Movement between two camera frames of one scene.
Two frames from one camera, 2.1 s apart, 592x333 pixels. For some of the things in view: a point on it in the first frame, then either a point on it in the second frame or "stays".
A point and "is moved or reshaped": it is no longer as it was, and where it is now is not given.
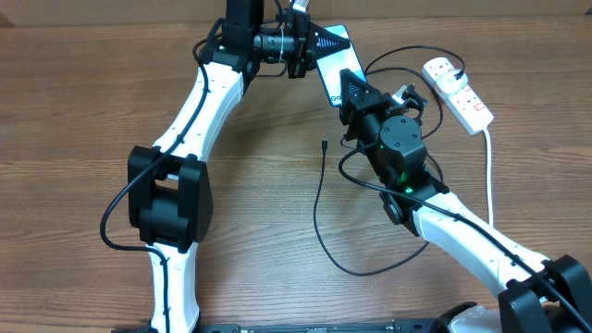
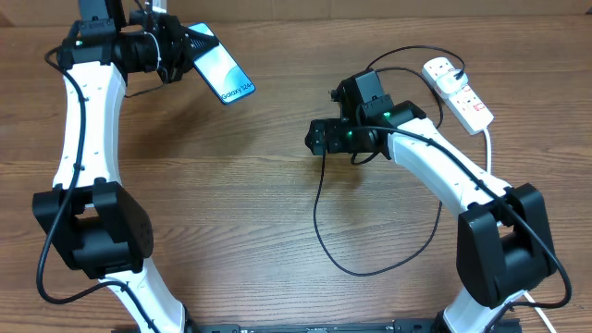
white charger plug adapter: (447, 82) stays
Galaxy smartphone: (330, 67) is moved or reshaped
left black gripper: (326, 43) -> (181, 42)
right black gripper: (349, 116) -> (334, 129)
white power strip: (473, 116) stays
